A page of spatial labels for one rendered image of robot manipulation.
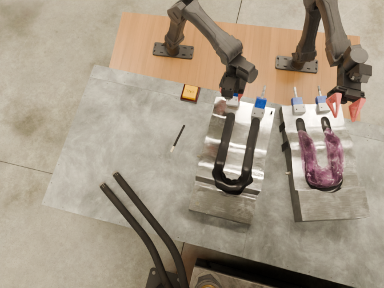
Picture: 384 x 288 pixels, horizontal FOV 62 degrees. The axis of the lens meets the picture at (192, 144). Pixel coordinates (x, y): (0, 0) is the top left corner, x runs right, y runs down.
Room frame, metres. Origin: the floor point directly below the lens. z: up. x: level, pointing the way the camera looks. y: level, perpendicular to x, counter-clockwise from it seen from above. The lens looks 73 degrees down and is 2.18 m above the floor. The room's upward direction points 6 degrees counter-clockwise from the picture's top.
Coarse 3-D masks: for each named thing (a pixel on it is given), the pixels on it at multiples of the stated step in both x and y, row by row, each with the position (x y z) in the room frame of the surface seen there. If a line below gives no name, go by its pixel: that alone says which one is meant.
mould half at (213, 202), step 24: (216, 96) 0.60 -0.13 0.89; (216, 120) 0.49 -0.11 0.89; (240, 120) 0.47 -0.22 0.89; (264, 120) 0.46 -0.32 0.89; (216, 144) 0.38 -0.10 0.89; (240, 144) 0.37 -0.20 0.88; (264, 144) 0.36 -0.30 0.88; (240, 168) 0.26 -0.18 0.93; (264, 168) 0.25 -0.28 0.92; (216, 192) 0.18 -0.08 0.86; (216, 216) 0.09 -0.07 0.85; (240, 216) 0.08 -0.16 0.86
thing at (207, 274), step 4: (204, 272) -0.12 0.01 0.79; (208, 272) -0.12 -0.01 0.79; (212, 272) -0.12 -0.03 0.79; (200, 276) -0.13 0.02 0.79; (204, 276) -0.13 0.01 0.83; (208, 276) -0.13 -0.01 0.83; (212, 276) -0.14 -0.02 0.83; (216, 276) -0.14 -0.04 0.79; (196, 280) -0.15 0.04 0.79; (200, 280) -0.14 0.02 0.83; (216, 280) -0.15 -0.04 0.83; (220, 280) -0.16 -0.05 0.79; (196, 284) -0.16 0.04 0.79; (220, 284) -0.17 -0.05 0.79
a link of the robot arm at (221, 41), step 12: (192, 0) 0.84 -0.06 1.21; (168, 12) 0.82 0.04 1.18; (180, 12) 0.77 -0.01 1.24; (192, 12) 0.76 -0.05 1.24; (204, 12) 0.76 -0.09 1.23; (204, 24) 0.72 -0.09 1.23; (216, 24) 0.72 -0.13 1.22; (216, 36) 0.68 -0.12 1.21; (228, 36) 0.68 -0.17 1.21; (216, 48) 0.65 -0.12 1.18; (228, 48) 0.63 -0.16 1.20; (240, 48) 0.64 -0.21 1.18; (228, 60) 0.60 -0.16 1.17
